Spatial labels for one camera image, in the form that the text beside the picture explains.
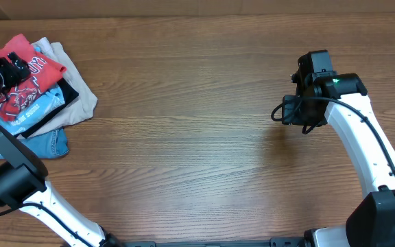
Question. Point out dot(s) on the black folded garment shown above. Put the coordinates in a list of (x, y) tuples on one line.
[(63, 99)]

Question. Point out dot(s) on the red t-shirt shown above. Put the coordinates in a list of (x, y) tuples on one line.
[(44, 74)]

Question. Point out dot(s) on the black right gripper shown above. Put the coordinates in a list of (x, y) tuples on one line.
[(290, 118)]

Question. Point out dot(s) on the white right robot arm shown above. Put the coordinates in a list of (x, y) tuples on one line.
[(342, 101)]

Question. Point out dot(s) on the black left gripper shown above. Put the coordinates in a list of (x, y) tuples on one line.
[(12, 77)]

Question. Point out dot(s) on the folded blue jeans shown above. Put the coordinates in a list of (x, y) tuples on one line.
[(50, 145)]

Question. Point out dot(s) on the beige folded garment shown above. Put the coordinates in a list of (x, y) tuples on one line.
[(82, 107)]

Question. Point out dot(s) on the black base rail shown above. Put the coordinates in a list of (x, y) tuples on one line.
[(273, 242)]

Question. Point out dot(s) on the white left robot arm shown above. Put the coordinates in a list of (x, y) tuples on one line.
[(24, 184)]

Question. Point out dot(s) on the light blue folded t-shirt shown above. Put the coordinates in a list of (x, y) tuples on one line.
[(26, 117)]

